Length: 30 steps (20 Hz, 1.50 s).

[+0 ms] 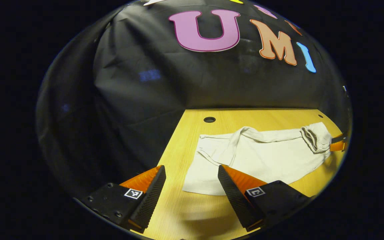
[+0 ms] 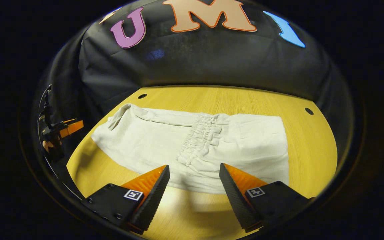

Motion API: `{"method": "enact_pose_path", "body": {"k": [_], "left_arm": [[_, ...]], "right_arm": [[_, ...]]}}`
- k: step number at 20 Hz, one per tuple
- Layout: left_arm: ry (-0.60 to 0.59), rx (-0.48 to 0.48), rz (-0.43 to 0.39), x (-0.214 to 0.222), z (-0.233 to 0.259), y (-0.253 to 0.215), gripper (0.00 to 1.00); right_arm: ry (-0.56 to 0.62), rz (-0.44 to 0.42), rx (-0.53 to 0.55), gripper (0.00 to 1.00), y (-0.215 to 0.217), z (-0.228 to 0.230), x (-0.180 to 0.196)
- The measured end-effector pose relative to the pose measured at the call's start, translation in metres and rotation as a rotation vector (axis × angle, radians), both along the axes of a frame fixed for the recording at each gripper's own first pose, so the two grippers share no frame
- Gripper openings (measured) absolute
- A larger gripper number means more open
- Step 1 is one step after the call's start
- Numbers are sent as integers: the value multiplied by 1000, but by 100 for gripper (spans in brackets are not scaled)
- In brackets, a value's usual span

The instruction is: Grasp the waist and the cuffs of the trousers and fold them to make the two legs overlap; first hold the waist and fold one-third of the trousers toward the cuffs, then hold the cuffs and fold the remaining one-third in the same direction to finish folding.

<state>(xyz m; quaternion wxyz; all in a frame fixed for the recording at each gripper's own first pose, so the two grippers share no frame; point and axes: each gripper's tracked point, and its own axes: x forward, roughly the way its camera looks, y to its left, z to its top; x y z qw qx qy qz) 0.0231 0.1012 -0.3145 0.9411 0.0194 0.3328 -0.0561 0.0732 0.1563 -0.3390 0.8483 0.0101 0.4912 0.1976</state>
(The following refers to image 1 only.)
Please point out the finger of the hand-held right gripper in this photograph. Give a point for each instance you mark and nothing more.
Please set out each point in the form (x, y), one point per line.
(338, 146)
(338, 137)

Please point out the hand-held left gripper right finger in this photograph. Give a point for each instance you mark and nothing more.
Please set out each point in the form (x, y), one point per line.
(235, 196)

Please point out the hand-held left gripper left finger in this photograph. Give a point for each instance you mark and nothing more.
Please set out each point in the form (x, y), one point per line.
(150, 198)

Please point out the cream white jeans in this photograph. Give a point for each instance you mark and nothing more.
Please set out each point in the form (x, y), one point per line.
(272, 156)

